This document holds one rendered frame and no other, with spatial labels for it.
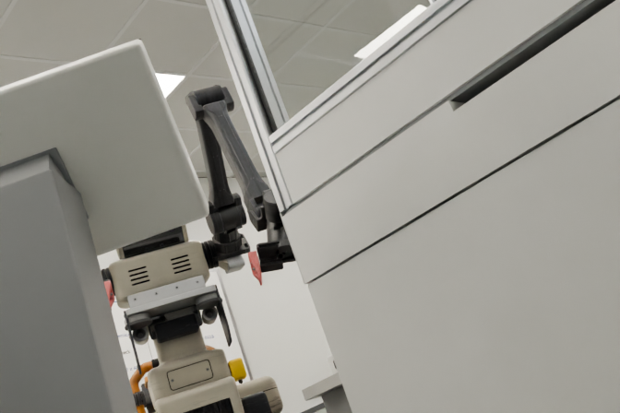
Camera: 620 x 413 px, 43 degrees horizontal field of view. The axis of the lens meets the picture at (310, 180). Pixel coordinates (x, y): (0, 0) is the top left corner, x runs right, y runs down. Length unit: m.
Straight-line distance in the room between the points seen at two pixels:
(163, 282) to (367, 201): 1.10
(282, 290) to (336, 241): 4.75
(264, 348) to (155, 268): 3.55
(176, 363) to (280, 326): 3.75
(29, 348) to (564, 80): 0.83
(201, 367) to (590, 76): 1.47
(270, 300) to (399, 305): 4.73
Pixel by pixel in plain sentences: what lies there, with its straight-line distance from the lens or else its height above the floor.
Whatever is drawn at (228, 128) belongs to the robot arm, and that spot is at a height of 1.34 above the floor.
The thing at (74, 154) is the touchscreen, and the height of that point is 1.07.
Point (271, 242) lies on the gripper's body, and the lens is 1.79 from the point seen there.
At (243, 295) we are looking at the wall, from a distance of 5.89.
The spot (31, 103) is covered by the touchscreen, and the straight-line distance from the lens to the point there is 1.31.
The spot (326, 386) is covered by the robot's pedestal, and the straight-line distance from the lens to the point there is 2.75.
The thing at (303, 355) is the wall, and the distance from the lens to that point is 6.03.
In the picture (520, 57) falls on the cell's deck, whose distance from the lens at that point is 1.23.
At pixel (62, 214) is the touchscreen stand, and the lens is 1.21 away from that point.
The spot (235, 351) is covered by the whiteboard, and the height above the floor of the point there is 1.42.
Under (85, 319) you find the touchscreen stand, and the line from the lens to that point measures 1.15.
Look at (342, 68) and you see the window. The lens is 1.42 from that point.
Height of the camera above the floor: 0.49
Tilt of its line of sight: 19 degrees up
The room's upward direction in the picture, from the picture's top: 20 degrees counter-clockwise
